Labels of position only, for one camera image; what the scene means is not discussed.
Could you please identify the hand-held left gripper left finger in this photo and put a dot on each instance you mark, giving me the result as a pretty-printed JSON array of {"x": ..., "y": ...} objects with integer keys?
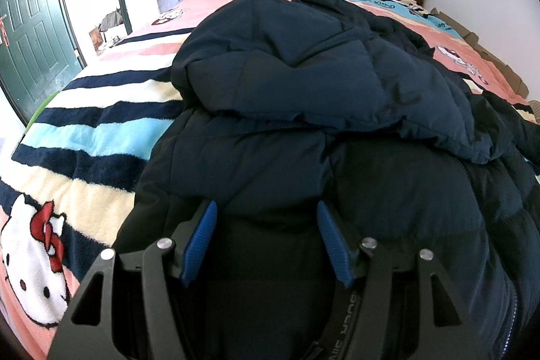
[{"x": 198, "y": 246}]

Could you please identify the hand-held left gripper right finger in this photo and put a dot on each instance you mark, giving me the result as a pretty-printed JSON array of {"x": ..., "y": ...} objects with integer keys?
[{"x": 333, "y": 246}]

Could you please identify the dark navy puffer jacket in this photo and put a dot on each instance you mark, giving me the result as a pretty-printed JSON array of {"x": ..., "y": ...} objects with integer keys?
[{"x": 295, "y": 90}]

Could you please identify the striped cartoon printed blanket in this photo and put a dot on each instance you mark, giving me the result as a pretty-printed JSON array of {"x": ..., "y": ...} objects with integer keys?
[{"x": 105, "y": 140}]

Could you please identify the green strip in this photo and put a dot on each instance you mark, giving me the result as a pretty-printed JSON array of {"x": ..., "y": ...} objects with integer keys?
[{"x": 42, "y": 109}]

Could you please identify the orange box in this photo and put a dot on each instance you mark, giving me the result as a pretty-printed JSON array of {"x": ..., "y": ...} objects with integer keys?
[{"x": 95, "y": 41}]

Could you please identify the grey cloth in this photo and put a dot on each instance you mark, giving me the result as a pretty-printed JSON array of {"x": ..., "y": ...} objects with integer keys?
[{"x": 112, "y": 21}]

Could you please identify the green door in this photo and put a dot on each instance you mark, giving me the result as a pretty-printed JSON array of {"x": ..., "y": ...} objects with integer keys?
[{"x": 33, "y": 35}]

